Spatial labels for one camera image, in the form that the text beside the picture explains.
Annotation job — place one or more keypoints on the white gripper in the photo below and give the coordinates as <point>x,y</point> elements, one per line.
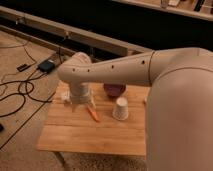
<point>80,94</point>

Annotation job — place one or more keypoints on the purple ceramic bowl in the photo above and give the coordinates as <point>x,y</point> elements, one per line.
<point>114,90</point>

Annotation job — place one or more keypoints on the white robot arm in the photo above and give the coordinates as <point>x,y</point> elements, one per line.
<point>179,108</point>

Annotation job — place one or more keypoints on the small wooden block toy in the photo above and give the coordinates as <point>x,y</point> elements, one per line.
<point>65,96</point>

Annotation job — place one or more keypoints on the orange carrot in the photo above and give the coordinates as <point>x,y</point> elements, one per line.
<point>93,114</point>

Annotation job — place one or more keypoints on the black power adapter box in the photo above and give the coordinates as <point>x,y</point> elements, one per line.
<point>46,66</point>

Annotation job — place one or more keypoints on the white paper cup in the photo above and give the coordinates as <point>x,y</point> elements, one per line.
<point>120,111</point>

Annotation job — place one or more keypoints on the small black device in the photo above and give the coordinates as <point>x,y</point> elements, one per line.
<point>22,67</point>

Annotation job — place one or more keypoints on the metal table leg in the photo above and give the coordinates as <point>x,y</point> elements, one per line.
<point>61,159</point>

